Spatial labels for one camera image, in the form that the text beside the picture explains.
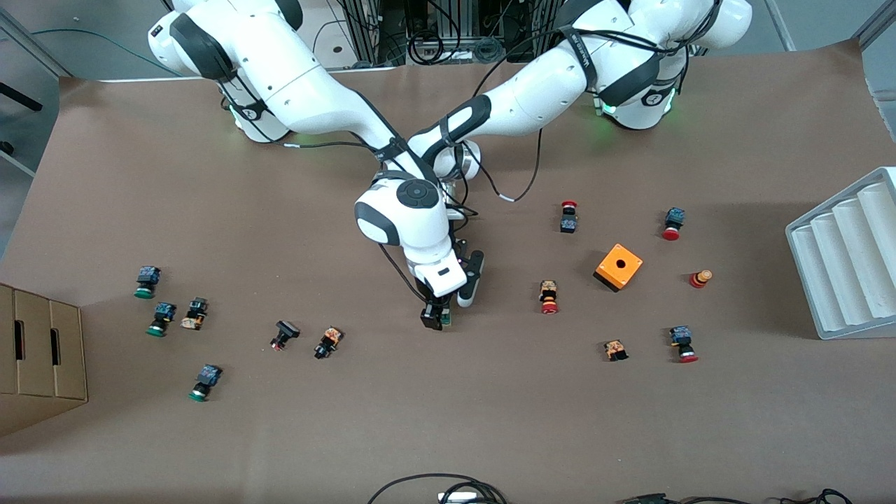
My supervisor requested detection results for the black square-head push button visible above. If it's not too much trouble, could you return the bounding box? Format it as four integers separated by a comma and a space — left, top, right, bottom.
269, 320, 301, 351

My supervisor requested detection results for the green mushroom push button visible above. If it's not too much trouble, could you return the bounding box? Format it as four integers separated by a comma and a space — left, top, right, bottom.
134, 265, 162, 300
188, 363, 223, 403
146, 302, 177, 338

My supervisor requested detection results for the black equipment rack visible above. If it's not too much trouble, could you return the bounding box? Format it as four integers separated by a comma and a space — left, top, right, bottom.
336, 0, 561, 67

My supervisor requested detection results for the brown cardboard box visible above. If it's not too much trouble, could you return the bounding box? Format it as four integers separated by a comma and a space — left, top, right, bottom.
0, 283, 89, 438

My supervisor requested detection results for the grey ribbed plastic tray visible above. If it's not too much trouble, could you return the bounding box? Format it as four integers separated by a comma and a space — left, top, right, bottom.
785, 166, 896, 341

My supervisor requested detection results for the black selector switch orange base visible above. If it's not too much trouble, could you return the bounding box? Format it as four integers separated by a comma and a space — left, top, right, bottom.
180, 297, 209, 331
313, 326, 344, 361

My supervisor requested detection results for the black looped floor cable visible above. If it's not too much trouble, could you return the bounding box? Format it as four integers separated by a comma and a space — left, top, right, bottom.
367, 473, 508, 504

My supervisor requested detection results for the orange button enclosure box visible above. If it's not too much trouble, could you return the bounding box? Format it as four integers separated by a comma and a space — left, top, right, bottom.
594, 243, 644, 293

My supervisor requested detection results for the black cable with connector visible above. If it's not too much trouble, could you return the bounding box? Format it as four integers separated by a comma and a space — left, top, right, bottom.
616, 492, 746, 504

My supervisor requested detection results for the thin black tangled cable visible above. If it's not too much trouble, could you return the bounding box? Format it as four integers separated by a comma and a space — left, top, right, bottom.
778, 488, 856, 504

